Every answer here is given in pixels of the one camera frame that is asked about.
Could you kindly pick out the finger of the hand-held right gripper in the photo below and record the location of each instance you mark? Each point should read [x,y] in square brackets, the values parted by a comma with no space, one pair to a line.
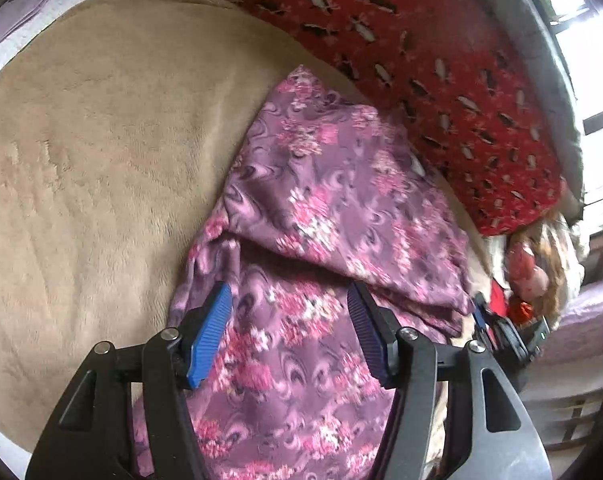
[480,312]

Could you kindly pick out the purple floral pants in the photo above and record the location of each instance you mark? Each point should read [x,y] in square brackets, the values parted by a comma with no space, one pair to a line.
[326,195]

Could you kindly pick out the barred window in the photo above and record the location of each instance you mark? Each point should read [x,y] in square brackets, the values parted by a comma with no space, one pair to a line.
[596,85]

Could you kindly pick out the doll in plastic bag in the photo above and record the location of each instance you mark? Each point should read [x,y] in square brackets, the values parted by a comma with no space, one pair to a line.
[536,260]

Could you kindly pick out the lavender cloth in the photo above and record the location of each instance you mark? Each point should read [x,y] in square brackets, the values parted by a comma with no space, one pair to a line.
[589,320]

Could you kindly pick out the red patterned blanket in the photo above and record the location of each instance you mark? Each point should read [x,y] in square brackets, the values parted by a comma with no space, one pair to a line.
[431,60]

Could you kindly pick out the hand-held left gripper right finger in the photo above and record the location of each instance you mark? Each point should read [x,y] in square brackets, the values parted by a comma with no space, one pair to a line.
[367,332]

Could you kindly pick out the wooden frame furniture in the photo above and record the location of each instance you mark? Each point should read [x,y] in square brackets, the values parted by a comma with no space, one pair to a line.
[576,410]

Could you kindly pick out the beige fleece blanket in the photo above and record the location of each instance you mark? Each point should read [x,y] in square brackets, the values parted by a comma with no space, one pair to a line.
[101,170]

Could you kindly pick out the orange-red small item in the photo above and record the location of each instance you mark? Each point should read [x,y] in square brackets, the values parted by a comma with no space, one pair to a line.
[521,310]

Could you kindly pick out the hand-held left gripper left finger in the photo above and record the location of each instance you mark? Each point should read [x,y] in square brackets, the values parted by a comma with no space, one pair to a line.
[210,337]

